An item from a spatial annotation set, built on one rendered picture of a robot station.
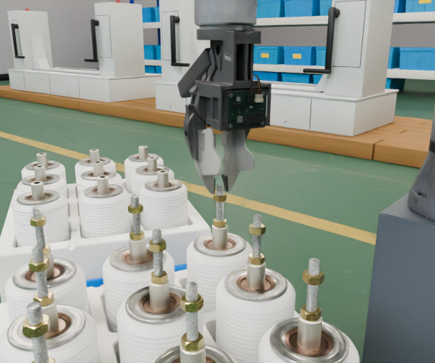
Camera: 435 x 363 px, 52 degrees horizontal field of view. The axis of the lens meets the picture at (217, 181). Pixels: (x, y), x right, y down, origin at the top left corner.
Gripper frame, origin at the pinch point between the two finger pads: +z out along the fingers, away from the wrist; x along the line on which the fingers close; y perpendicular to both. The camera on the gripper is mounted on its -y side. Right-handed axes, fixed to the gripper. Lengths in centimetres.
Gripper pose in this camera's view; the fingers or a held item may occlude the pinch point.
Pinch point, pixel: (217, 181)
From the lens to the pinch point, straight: 62.5
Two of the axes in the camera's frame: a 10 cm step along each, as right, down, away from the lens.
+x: 8.8, -1.4, 4.5
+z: 0.0, 9.5, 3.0
